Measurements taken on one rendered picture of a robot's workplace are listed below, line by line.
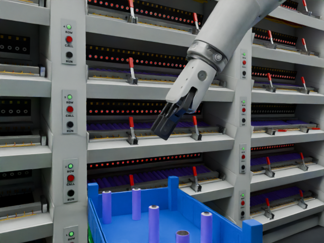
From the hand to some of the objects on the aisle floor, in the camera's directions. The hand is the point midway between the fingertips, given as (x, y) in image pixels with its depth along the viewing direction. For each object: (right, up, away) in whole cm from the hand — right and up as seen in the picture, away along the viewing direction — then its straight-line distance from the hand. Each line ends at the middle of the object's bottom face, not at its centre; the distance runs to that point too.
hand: (162, 127), depth 58 cm
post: (+28, -57, +68) cm, 93 cm away
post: (-31, -59, +31) cm, 73 cm away
